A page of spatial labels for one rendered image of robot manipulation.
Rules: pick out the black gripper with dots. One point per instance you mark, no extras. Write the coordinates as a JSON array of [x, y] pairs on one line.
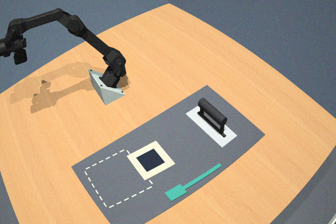
[[21, 56]]

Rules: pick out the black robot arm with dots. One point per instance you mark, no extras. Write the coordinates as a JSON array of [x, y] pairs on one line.
[[112, 57]]

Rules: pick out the dark grey flat mat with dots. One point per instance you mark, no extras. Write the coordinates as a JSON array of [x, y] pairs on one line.
[[191, 149]]

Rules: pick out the cream square tile with dark top patch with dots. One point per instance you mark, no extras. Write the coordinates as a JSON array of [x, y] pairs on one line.
[[150, 160]]

